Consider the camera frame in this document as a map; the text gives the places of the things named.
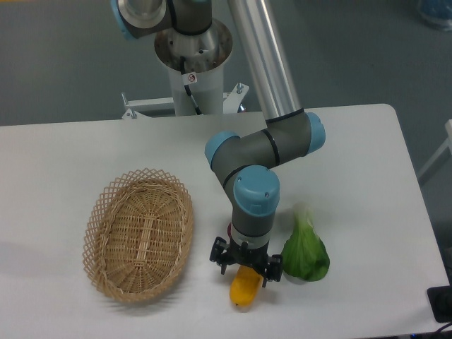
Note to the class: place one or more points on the white frame at right edge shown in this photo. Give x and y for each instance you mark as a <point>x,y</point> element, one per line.
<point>439,157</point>

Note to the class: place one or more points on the woven wicker basket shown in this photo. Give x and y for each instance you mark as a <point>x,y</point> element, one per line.
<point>138,236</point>

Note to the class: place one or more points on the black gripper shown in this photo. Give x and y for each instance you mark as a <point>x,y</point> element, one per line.
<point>222,254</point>

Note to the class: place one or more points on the yellow mango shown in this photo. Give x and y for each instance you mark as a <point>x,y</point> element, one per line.
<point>245,286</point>

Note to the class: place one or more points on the green bok choy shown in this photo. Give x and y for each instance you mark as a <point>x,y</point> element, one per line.
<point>304,253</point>

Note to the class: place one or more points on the blue object top right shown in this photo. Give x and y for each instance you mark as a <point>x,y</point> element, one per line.
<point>436,13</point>

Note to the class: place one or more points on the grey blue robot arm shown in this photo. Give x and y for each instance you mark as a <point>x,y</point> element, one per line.
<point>243,165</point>

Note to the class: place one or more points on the purple sweet potato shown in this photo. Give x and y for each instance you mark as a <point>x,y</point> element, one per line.
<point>229,230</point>

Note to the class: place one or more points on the black device at table edge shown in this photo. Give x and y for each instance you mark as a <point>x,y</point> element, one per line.
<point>440,302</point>

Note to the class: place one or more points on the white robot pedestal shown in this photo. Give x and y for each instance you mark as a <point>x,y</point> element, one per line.
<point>195,66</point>

